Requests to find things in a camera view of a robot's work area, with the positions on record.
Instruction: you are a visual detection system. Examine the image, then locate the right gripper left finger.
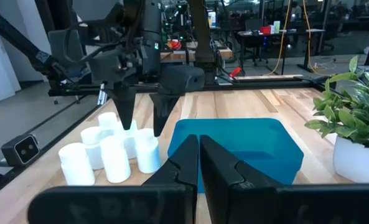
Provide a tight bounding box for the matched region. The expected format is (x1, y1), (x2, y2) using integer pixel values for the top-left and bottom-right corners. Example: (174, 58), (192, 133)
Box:
(143, 134), (199, 224)

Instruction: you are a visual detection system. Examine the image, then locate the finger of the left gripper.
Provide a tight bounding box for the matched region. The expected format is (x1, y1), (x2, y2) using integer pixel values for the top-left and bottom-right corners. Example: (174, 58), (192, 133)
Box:
(149, 93), (180, 138)
(105, 83), (138, 131)

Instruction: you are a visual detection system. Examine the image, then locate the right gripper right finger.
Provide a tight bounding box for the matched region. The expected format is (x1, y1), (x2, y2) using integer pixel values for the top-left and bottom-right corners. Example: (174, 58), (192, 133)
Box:
(200, 136), (281, 224)

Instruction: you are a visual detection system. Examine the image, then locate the white plastic pill bottle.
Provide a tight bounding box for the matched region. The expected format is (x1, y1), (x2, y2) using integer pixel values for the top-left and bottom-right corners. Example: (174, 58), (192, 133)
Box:
(118, 119), (139, 160)
(80, 126), (106, 170)
(134, 128), (162, 174)
(97, 111), (119, 138)
(99, 135), (132, 184)
(58, 142), (96, 187)

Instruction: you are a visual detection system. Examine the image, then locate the blue plastic basket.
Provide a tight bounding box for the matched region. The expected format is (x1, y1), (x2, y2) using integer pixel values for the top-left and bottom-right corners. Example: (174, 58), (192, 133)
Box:
(167, 117), (305, 194)

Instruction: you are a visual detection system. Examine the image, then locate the grey office chair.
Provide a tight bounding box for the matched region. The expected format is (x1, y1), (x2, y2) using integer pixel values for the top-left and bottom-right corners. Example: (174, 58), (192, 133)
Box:
(48, 29), (90, 80)

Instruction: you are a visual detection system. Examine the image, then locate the orange red object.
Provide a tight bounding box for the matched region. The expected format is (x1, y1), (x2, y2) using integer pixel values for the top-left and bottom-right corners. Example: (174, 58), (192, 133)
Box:
(167, 39), (182, 51)

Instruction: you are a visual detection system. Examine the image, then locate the wooden workbench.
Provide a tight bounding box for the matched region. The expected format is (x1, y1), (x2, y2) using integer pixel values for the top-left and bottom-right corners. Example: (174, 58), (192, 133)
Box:
(159, 40), (234, 62)

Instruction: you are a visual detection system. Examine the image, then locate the blue white container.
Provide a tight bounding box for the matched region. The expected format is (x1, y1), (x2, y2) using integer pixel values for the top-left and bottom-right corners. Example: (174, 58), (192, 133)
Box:
(207, 11), (217, 28)

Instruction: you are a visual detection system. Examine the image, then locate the green plant in white pot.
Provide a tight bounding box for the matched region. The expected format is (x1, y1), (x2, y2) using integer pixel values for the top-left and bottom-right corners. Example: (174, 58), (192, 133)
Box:
(304, 55), (369, 184)

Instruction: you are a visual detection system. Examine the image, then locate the black desk white top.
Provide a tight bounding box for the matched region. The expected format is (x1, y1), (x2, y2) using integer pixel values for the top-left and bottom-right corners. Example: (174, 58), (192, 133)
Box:
(235, 28), (327, 75)

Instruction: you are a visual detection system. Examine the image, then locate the silver mounting bracket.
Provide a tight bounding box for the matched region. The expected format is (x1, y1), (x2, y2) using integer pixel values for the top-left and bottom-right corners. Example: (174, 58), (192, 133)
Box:
(98, 83), (108, 106)

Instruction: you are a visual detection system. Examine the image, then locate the red handled tool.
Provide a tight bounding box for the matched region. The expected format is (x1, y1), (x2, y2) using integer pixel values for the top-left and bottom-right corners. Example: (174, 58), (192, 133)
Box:
(229, 66), (243, 78)

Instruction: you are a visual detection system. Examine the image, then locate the black metal rig frame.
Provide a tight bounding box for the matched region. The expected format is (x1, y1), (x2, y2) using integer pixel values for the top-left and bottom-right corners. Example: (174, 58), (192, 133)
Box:
(0, 0), (343, 202)

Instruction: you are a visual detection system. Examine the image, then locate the small black camera box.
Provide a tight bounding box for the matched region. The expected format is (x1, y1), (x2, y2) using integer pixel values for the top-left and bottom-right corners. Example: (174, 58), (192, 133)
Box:
(0, 133), (41, 167)

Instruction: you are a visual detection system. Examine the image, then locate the yellow hanging cable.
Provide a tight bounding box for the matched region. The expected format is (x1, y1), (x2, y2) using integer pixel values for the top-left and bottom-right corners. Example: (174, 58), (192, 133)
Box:
(264, 0), (293, 77)
(301, 0), (337, 75)

